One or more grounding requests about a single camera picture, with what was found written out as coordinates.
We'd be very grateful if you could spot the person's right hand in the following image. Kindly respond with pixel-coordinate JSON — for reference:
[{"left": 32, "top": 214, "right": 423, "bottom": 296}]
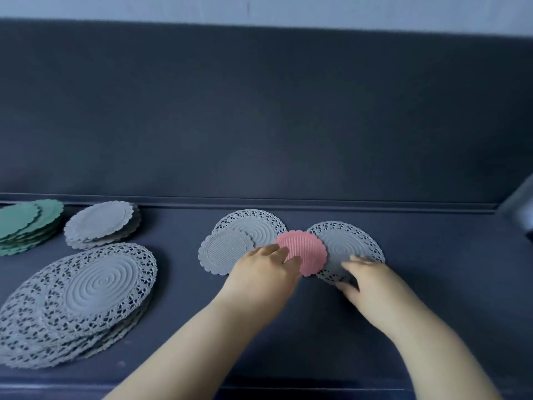
[{"left": 335, "top": 253, "right": 411, "bottom": 334}]

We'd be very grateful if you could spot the person's left hand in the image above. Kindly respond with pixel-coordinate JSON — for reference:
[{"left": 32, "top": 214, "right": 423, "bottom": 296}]
[{"left": 216, "top": 243, "right": 303, "bottom": 317}]

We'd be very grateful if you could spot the small grey coaster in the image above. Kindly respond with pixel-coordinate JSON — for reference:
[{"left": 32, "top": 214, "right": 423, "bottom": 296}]
[{"left": 198, "top": 228, "right": 256, "bottom": 277}]

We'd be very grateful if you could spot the single pink coaster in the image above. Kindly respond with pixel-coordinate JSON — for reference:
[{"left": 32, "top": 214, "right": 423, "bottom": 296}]
[{"left": 275, "top": 230, "right": 329, "bottom": 278}]

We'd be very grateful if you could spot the stack of grey lace doilies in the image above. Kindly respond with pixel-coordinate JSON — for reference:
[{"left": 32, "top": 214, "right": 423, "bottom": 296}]
[{"left": 0, "top": 242, "right": 158, "bottom": 370}]

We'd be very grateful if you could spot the stack of small grey coasters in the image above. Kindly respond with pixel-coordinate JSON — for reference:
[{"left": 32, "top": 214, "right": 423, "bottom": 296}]
[{"left": 63, "top": 200, "right": 142, "bottom": 251}]

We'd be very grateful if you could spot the stack of green coasters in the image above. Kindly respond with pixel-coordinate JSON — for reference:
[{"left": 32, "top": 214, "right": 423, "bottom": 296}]
[{"left": 0, "top": 198, "right": 65, "bottom": 258}]

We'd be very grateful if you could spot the person's right forearm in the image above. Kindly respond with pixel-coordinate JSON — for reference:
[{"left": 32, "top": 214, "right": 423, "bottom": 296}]
[{"left": 383, "top": 312, "right": 502, "bottom": 400}]

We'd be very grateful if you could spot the person's left forearm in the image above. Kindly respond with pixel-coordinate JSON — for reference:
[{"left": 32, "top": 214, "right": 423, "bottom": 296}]
[{"left": 102, "top": 291, "right": 275, "bottom": 400}]

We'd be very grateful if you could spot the dark blue shelf board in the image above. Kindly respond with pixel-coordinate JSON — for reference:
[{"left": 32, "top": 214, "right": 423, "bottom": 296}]
[{"left": 0, "top": 199, "right": 533, "bottom": 392}]

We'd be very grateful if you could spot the clear shelf edge rail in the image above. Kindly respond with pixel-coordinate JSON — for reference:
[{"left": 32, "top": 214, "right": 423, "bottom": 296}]
[{"left": 0, "top": 383, "right": 533, "bottom": 400}]

